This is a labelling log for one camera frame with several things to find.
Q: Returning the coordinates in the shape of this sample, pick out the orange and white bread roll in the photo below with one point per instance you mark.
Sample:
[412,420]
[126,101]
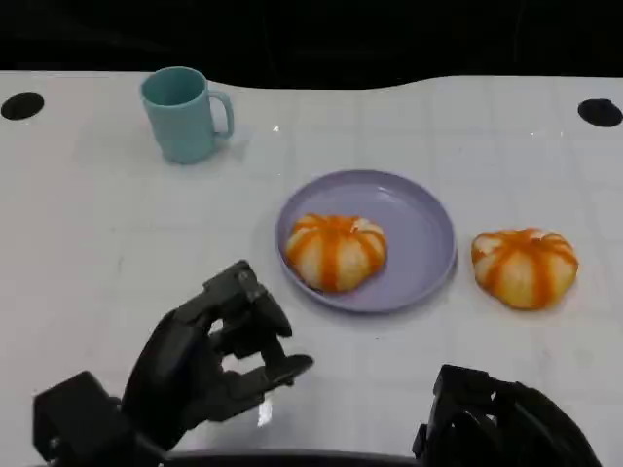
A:
[336,253]
[523,270]

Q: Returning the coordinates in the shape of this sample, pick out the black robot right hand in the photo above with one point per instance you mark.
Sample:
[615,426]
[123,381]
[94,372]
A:
[506,428]

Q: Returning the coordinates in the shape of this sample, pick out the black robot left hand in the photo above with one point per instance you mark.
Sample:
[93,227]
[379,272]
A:
[175,370]

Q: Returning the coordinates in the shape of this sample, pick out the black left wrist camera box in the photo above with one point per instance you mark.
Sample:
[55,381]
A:
[83,423]

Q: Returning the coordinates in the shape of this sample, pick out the pale green mug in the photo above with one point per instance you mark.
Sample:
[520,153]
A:
[182,119]

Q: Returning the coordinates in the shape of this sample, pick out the lilac plate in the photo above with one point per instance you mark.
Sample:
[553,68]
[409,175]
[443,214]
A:
[418,233]

